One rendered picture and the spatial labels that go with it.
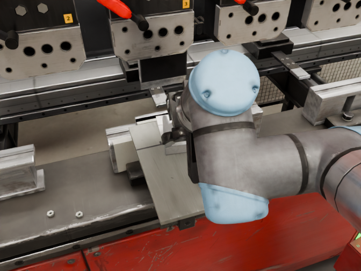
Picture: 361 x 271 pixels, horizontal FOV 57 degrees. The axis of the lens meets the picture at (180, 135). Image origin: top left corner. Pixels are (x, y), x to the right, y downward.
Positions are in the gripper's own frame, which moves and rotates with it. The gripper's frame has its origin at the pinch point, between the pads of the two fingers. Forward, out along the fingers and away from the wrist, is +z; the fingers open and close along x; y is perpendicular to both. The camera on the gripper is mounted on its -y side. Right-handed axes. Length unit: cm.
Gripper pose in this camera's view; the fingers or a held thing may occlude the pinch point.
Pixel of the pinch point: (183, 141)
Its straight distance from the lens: 70.1
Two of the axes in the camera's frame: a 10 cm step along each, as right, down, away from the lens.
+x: -9.8, 1.4, -1.7
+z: -1.4, 1.6, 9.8
